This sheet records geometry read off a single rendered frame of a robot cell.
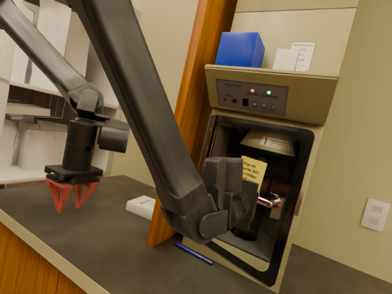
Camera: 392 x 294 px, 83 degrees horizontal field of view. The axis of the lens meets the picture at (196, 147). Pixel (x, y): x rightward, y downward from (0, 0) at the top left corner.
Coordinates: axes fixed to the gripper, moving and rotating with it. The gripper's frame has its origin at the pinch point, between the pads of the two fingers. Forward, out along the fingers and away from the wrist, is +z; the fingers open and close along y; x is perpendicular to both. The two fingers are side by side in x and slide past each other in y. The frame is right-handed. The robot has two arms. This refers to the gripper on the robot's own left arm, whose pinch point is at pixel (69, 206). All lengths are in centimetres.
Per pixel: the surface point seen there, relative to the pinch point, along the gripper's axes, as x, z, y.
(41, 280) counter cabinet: 15.1, 29.9, 6.3
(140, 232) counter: -0.4, 15.6, 28.2
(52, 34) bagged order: 82, -54, 33
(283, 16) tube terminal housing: -29, -60, 33
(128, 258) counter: -7.8, 15.6, 14.8
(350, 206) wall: -64, -7, 76
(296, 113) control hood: -39, -33, 29
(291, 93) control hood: -37, -37, 25
